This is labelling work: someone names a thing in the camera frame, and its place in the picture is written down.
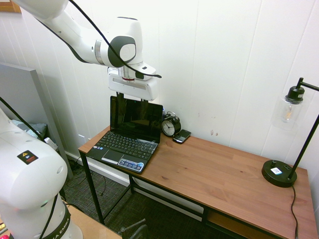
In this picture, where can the wooden desk with black frame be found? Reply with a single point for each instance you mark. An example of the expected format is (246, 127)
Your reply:
(211, 171)

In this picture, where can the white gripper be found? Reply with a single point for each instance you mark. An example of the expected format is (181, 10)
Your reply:
(139, 89)

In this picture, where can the wooden picture frame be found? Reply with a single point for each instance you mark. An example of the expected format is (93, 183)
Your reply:
(10, 7)

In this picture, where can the teal patterned cushion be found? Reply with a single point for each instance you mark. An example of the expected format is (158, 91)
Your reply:
(35, 128)

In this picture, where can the light wooden robot table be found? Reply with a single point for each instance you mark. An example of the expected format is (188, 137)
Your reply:
(94, 227)

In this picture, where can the grey upright panel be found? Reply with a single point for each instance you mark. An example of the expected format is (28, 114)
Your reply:
(22, 99)

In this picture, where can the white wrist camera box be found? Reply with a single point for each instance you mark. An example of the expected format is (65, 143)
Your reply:
(147, 69)

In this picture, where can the black desk lamp glass shade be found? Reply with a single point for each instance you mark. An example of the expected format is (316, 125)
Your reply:
(279, 174)

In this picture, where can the black twin-bell alarm clock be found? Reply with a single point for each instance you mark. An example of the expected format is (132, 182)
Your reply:
(170, 125)

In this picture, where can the black chair part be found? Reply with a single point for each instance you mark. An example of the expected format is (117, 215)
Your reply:
(134, 229)

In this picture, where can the black keypad mobile phone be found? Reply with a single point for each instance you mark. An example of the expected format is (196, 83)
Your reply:
(182, 136)

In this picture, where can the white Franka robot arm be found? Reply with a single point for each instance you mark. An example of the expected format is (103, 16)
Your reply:
(74, 37)

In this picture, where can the black open laptop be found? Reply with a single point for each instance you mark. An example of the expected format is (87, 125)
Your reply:
(129, 139)

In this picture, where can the small white box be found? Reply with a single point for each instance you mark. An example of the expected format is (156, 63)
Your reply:
(51, 143)

